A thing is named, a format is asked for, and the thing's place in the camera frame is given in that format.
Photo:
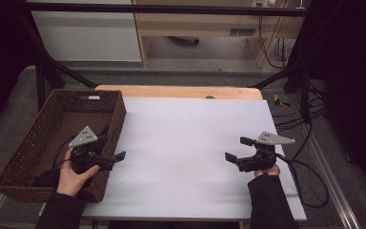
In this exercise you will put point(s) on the person's right hand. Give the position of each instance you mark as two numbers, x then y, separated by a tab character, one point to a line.
269	171

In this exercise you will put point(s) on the person's left hand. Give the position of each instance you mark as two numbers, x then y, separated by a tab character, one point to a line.
72	179

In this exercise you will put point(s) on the black metal stand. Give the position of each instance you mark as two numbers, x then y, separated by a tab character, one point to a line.
41	82
304	95

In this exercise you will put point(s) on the wooden table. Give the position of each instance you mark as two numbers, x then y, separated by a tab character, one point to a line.
178	91

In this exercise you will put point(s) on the light wooden desk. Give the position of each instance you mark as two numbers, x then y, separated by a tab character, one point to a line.
203	22

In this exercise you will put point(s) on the brown wicker basket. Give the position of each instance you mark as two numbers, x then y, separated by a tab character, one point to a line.
60	120

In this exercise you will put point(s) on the white table cover board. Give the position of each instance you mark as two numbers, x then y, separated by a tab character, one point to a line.
184	152

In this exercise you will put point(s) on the white power strip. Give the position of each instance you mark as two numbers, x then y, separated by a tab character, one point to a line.
263	3

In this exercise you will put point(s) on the black horizontal frame bar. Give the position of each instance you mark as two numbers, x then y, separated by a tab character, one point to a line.
171	9

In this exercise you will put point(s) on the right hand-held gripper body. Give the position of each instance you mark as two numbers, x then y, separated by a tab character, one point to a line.
268	138

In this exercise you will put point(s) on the yellow and black tape piece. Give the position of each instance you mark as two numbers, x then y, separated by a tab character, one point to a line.
279	101

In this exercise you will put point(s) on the black curtain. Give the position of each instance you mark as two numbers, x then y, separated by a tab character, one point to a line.
0	47
352	79

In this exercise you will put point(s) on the white cabinet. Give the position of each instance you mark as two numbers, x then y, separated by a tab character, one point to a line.
85	35

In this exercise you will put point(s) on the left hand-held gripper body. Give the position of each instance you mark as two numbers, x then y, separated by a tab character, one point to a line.
83	137

